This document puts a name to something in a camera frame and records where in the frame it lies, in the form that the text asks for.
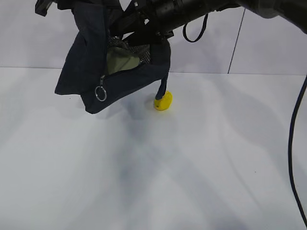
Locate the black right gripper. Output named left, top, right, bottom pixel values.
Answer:
left=109, top=0, right=174, bottom=46

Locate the glass container with green lid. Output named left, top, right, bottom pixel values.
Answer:
left=105, top=46, right=140, bottom=75

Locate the dark navy lunch bag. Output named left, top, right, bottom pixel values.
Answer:
left=55, top=0, right=171, bottom=114

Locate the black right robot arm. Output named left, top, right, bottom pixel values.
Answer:
left=109, top=0, right=307, bottom=46

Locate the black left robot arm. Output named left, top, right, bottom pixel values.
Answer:
left=35, top=0, right=79, bottom=17

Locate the yellow lemon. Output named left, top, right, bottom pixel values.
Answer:
left=153, top=91, right=173, bottom=111

